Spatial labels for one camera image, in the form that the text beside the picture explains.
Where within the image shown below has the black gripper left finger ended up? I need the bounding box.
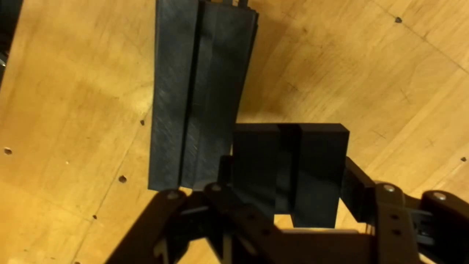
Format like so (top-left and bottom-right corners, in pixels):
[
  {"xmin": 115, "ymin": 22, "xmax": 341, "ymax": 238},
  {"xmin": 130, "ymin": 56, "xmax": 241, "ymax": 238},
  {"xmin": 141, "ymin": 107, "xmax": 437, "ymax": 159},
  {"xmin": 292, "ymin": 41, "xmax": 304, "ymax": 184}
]
[{"xmin": 105, "ymin": 156, "xmax": 283, "ymax": 264}]

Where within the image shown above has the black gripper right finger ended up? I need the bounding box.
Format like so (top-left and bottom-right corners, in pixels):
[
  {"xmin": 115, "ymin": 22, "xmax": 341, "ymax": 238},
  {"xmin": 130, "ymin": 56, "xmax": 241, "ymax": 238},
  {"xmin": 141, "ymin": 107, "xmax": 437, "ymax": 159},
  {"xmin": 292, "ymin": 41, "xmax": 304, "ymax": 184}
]
[{"xmin": 342, "ymin": 156, "xmax": 469, "ymax": 264}]

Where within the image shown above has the small black notched block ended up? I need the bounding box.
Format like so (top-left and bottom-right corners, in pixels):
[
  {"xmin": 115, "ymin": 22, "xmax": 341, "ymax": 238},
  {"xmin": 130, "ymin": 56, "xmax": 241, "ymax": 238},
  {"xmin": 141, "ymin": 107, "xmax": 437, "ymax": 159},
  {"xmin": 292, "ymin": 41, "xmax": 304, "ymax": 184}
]
[{"xmin": 231, "ymin": 122, "xmax": 352, "ymax": 229}]

